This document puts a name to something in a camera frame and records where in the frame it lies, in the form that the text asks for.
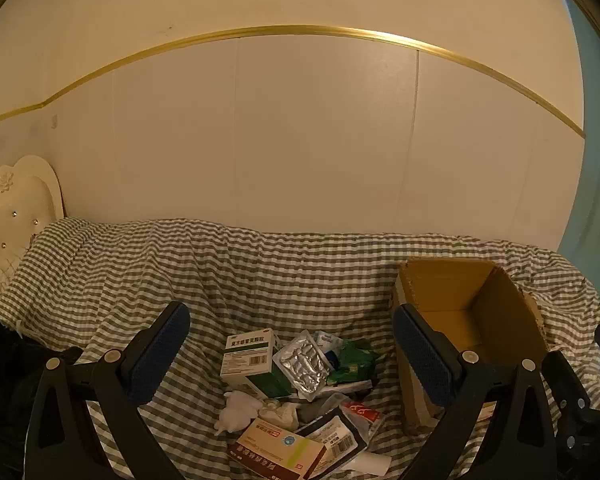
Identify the teal curtain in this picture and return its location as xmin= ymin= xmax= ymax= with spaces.
xmin=560 ymin=0 xmax=600 ymax=321

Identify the orange white medicine box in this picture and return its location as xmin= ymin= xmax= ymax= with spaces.
xmin=235 ymin=417 xmax=328 ymax=480

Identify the grey white checked bedsheet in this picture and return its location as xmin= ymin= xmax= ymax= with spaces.
xmin=0 ymin=217 xmax=600 ymax=480

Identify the cardboard box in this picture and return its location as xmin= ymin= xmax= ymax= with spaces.
xmin=391 ymin=257 xmax=551 ymax=433

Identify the black edged white sachet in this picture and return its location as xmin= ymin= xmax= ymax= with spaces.
xmin=295 ymin=407 xmax=371 ymax=477

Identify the green white medicine box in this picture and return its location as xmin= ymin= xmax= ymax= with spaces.
xmin=220 ymin=329 xmax=291 ymax=398

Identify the gold wall trim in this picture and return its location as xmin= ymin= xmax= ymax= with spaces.
xmin=0 ymin=27 xmax=587 ymax=139

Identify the small blue white box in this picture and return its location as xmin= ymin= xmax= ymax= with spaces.
xmin=314 ymin=331 xmax=346 ymax=361

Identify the red white packet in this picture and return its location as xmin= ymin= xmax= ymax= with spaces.
xmin=340 ymin=400 xmax=387 ymax=442

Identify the white tufted headboard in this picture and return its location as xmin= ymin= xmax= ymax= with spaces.
xmin=0 ymin=155 xmax=66 ymax=283

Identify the foil blister pill pack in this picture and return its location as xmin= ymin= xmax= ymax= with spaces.
xmin=272 ymin=332 xmax=333 ymax=402

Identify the green snack packet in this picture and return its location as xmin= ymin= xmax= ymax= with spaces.
xmin=327 ymin=340 xmax=381 ymax=387

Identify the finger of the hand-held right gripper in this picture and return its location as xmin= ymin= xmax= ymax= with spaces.
xmin=542 ymin=350 xmax=593 ymax=413

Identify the white tissue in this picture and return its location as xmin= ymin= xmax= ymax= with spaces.
xmin=257 ymin=400 xmax=301 ymax=431
xmin=214 ymin=390 xmax=261 ymax=436

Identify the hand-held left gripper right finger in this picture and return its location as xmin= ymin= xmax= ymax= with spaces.
xmin=391 ymin=304 xmax=561 ymax=480

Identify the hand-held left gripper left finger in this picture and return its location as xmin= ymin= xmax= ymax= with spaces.
xmin=25 ymin=301 xmax=191 ymax=480

